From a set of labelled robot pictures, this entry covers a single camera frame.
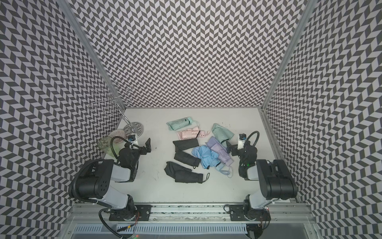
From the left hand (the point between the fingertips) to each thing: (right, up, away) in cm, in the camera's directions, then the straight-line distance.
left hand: (143, 139), depth 92 cm
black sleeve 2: (+19, -16, -7) cm, 26 cm away
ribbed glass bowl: (-19, +3, +8) cm, 21 cm away
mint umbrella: (+18, +9, +13) cm, 24 cm away
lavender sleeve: (+44, -2, +7) cm, 45 cm away
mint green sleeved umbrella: (+51, +3, +8) cm, 51 cm away
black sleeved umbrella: (+26, -11, -2) cm, 28 cm away
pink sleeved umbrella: (+32, +3, +7) cm, 33 cm away
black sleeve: (+24, -4, +5) cm, 25 cm away
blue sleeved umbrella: (+41, -11, -5) cm, 42 cm away
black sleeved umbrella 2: (+30, -20, -11) cm, 37 cm away
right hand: (+57, -1, 0) cm, 57 cm away
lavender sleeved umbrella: (+49, -9, -1) cm, 50 cm away
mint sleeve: (+11, +10, +17) cm, 23 cm away
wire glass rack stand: (-28, +27, +13) cm, 41 cm away
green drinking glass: (-26, -4, +3) cm, 27 cm away
